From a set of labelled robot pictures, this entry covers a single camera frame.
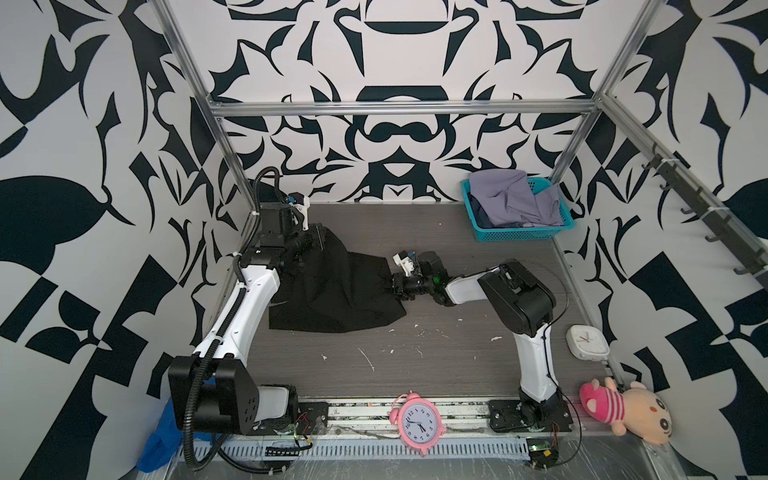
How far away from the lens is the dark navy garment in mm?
1056

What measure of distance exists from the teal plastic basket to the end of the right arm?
0.28 metres

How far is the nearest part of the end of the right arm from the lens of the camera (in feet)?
2.69

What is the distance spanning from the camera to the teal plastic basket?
40.9 inches
